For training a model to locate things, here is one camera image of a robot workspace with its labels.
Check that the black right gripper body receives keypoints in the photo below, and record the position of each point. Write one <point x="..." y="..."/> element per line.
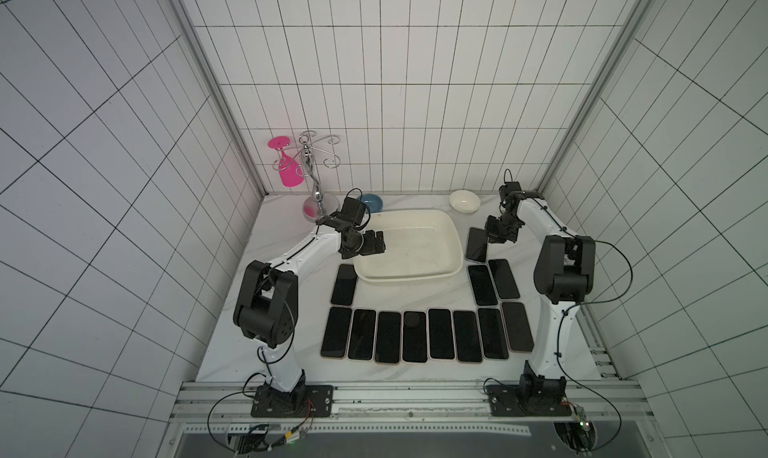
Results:
<point x="491" y="231"/>

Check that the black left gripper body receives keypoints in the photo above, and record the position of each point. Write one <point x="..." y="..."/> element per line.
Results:
<point x="353" y="248"/>

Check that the pink stack phone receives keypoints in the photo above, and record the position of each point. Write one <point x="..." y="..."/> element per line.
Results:
<point x="517" y="326"/>

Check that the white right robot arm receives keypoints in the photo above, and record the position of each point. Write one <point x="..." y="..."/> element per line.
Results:
<point x="563" y="276"/>

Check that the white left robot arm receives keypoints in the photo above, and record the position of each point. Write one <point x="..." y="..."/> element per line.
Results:
<point x="267" y="306"/>

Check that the white plastic storage box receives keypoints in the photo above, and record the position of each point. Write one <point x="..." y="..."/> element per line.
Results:
<point x="420" y="245"/>

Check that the blue ceramic bowl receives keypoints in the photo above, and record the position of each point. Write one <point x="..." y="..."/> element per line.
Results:
<point x="373" y="202"/>

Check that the white ceramic bowl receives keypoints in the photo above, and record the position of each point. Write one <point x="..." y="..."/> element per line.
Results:
<point x="464" y="201"/>

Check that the chrome glass holder stand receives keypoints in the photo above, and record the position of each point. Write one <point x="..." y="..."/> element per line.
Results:
<point x="310" y="158"/>

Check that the pink plastic wine glass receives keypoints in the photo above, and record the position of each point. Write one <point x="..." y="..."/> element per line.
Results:
<point x="286" y="164"/>

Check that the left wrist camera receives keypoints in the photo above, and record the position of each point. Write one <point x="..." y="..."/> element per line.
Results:
<point x="354" y="212"/>

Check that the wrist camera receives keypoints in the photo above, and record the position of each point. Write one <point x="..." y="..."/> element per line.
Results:
<point x="354" y="212"/>
<point x="511" y="194"/>

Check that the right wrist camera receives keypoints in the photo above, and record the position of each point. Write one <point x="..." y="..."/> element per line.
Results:
<point x="511" y="194"/>

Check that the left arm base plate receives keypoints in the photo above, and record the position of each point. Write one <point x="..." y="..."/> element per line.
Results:
<point x="312" y="400"/>

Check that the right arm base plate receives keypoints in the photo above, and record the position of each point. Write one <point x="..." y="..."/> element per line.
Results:
<point x="506" y="401"/>

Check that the aluminium mounting rail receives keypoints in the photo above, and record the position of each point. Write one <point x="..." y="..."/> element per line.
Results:
<point x="403" y="406"/>

